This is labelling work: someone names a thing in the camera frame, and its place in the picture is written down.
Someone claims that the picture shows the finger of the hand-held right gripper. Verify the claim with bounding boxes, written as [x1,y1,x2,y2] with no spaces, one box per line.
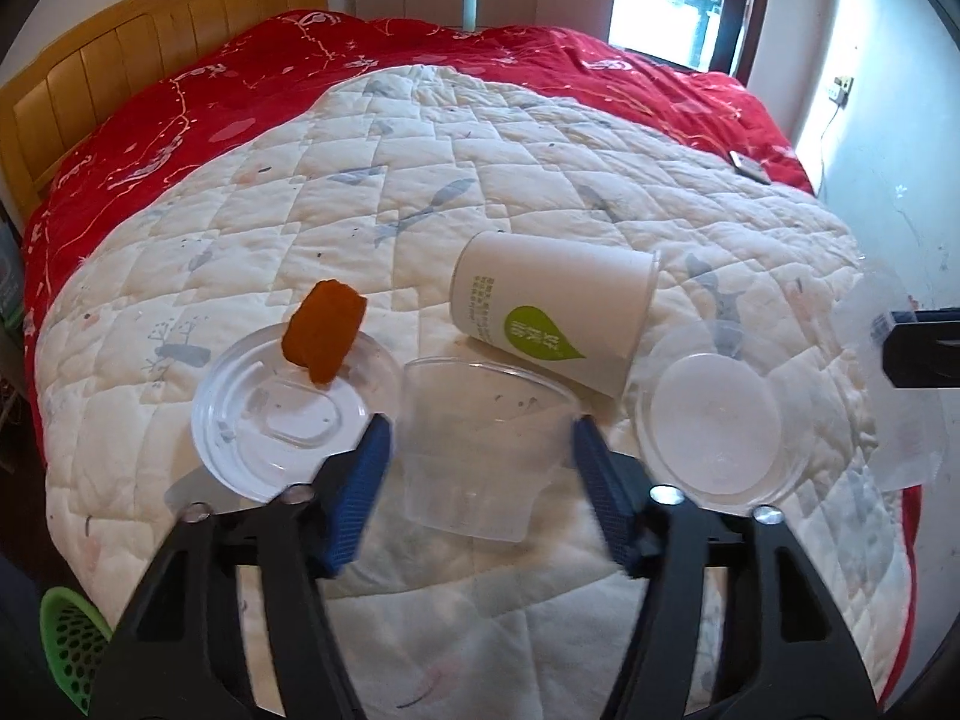
[874,307,960,391]

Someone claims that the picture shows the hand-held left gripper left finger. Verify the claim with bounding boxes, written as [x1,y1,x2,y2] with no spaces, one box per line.
[88,412,394,720]

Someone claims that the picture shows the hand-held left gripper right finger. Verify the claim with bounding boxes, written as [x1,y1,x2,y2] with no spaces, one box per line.
[570,412,882,720]

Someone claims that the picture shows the clear plastic packaging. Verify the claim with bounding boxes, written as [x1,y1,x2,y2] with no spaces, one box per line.
[840,255,947,492]

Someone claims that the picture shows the clear plastic cup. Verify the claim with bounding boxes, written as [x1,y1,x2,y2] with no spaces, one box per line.
[401,356,578,545]

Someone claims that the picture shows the green plastic waste basket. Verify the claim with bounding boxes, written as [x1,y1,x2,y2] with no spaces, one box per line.
[39,586,113,720]

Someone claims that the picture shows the frosted round lid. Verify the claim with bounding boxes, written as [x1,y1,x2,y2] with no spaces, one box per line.
[634,319,807,517]

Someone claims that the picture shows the clear round lid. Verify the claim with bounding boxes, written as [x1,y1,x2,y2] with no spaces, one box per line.
[190,322,402,503]

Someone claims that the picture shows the orange peel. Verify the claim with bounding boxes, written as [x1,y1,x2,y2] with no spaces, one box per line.
[281,279,368,387]

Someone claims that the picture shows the white cup with green leaf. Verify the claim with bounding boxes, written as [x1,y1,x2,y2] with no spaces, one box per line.
[450,231,662,398]

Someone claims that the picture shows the small grey device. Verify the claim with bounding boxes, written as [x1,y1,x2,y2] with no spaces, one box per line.
[727,152,772,185]

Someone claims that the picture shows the white quilted mat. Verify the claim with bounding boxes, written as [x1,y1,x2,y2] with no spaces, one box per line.
[34,64,920,720]

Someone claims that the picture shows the wooden bed headboard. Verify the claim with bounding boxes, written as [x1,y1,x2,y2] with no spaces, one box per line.
[0,0,331,222]

